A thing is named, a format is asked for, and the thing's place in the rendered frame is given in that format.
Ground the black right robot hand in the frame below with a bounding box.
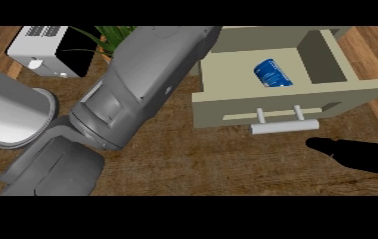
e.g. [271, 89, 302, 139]
[304, 136, 378, 174]

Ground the beige drawer front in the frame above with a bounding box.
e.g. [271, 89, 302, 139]
[190, 81, 378, 130]

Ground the blue can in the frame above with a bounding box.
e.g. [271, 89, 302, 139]
[252, 58, 295, 89]

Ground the beige open drawer box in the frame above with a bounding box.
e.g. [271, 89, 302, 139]
[198, 25, 366, 101]

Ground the green leafy plant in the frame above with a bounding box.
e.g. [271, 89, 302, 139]
[62, 25, 139, 64]

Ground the grey round container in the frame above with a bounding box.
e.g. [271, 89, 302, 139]
[0, 72, 60, 150]

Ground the white boxy appliance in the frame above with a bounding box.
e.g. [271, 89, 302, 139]
[4, 25, 96, 79]

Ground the pale grey drawer handle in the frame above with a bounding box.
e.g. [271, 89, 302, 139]
[248, 104, 320, 136]

